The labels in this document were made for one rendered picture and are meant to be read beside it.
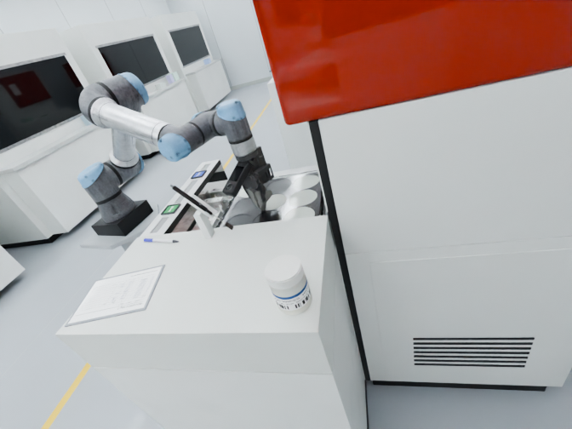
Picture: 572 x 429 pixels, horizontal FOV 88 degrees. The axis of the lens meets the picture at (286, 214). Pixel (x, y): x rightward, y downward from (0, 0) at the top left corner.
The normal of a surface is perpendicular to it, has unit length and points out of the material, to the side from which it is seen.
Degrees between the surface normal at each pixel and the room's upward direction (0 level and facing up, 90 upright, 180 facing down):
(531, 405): 0
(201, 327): 0
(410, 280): 90
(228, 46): 90
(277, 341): 90
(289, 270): 0
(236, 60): 90
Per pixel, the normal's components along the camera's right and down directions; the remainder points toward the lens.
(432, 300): -0.15, 0.59
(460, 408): -0.26, -0.80
